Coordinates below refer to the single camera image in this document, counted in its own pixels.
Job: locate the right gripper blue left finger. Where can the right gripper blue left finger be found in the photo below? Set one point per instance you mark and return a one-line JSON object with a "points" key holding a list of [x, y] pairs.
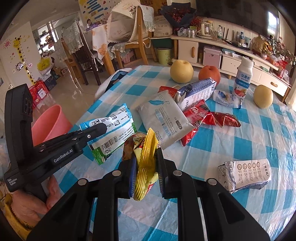
{"points": [[131, 173]]}

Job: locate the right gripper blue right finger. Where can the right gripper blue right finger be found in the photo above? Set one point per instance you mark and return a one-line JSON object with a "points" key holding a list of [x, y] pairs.
{"points": [[165, 169]]}

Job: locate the white tissue pack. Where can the white tissue pack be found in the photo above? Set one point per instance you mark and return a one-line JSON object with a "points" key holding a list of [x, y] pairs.
{"points": [[161, 113]]}

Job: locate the red snack wrapper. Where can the red snack wrapper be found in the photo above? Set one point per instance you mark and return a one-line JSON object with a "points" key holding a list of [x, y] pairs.
{"points": [[197, 115]]}

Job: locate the silver carton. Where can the silver carton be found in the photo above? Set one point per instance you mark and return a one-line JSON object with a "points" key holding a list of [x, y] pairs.
{"points": [[240, 175]]}

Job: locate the dark red foil wrapper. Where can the dark red foil wrapper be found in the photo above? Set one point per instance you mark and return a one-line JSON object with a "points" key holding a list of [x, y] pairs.
{"points": [[226, 119]]}

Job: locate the white blue milk carton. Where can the white blue milk carton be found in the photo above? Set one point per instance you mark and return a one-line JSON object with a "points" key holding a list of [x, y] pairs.
{"points": [[190, 94]]}

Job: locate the white blue small sachet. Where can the white blue small sachet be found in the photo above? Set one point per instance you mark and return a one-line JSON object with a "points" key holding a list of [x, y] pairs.
{"points": [[227, 99]]}

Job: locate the person's left hand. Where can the person's left hand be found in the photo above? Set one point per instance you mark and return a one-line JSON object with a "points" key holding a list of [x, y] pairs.
{"points": [[27, 208]]}

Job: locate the pink plastic basin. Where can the pink plastic basin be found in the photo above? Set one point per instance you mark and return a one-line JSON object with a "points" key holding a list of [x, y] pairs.
{"points": [[52, 123]]}

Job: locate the blue checkered tablecloth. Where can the blue checkered tablecloth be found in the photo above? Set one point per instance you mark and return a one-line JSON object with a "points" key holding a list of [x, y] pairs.
{"points": [[264, 134]]}

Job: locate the red gift boxes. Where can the red gift boxes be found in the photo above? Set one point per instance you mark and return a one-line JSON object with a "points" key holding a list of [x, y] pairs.
{"points": [[38, 92]]}

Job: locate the yellow pear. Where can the yellow pear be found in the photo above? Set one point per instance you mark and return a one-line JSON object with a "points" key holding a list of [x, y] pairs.
{"points": [[263, 97], [181, 71]]}

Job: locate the yellow plastic bag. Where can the yellow plastic bag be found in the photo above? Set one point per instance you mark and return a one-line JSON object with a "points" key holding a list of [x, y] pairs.
{"points": [[44, 64]]}

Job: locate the orange red apple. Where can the orange red apple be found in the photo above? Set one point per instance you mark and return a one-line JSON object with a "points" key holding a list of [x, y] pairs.
{"points": [[210, 72]]}

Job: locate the green waste bin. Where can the green waste bin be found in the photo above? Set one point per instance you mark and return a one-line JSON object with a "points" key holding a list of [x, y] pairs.
{"points": [[164, 55]]}

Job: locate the dark wooden chair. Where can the dark wooden chair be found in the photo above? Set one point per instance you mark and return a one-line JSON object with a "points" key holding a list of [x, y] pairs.
{"points": [[79, 59]]}

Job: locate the white tv cabinet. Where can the white tv cabinet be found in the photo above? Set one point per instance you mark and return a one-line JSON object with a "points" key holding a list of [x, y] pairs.
{"points": [[191, 50]]}

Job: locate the white yogurt drink bottle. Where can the white yogurt drink bottle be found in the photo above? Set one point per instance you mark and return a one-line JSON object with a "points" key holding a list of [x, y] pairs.
{"points": [[243, 78]]}

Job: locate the pink storage box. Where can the pink storage box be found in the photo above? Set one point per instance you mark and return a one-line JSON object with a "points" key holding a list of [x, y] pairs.
{"points": [[212, 56]]}

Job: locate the dining table with cloth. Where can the dining table with cloth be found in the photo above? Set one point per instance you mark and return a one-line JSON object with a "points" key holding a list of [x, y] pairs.
{"points": [[97, 40]]}

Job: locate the wooden chair with cover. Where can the wooden chair with cover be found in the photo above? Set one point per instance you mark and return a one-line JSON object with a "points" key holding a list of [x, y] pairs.
{"points": [[130, 26]]}

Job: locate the electric kettle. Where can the electric kettle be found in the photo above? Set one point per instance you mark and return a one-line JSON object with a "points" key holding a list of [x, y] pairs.
{"points": [[205, 30]]}

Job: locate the dark flower bouquet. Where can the dark flower bouquet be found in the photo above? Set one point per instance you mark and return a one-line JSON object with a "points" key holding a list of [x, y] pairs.
{"points": [[178, 14]]}

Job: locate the black television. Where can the black television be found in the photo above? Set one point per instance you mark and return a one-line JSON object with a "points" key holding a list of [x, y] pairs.
{"points": [[259, 16]]}

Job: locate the giraffe height wall sticker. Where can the giraffe height wall sticker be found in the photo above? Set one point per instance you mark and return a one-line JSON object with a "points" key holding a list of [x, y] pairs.
{"points": [[17, 45]]}

